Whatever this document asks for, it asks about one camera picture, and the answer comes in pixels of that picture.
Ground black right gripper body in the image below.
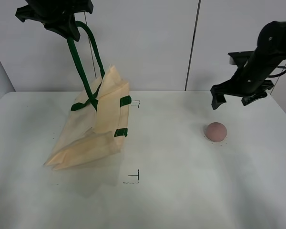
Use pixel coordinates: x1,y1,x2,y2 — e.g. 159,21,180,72
211,51,275,97

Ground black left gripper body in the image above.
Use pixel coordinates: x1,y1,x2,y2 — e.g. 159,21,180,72
15,0,93,23

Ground cream linen bag green handles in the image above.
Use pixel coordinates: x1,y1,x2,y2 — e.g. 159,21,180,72
45,21,132,170

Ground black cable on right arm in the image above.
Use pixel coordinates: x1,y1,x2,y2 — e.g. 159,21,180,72
268,65,286,78

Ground pink peach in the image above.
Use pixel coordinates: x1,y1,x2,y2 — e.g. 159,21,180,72
205,122,227,142

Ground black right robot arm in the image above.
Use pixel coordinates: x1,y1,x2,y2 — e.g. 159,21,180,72
211,21,286,110

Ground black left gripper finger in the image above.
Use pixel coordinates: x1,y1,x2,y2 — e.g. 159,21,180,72
63,14,80,41
43,22,67,39

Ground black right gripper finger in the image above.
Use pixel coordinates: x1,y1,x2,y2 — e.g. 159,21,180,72
241,93,267,106
211,92,226,110

